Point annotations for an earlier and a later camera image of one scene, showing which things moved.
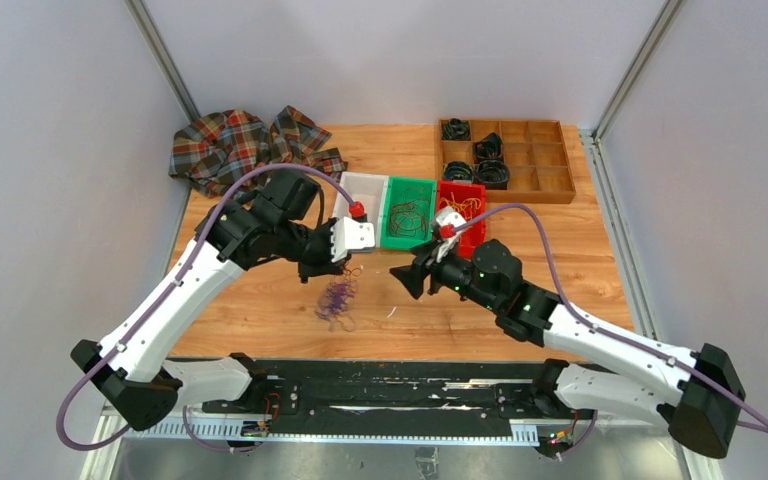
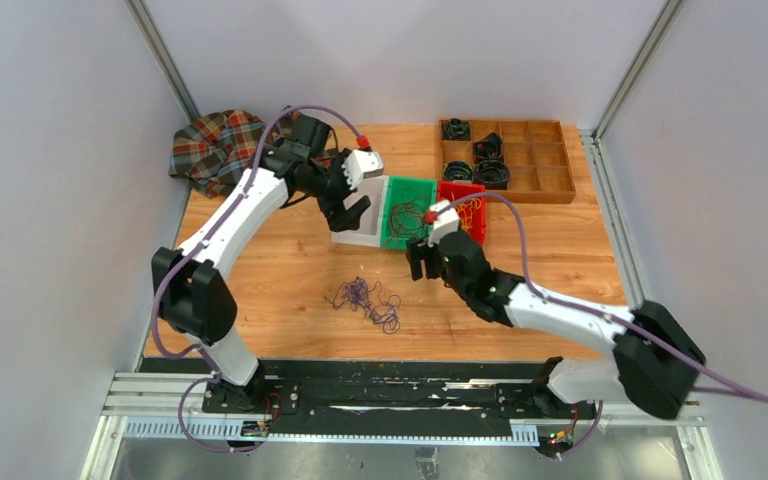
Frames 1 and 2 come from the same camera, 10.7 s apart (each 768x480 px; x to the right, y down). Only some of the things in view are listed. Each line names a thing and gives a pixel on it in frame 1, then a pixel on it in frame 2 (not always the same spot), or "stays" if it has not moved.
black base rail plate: [388, 390] stays
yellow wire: [466, 202] stays
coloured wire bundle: [334, 305] → [357, 294]
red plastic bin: [469, 201] stays
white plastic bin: [371, 191] stays
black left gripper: [325, 266] → [339, 218]
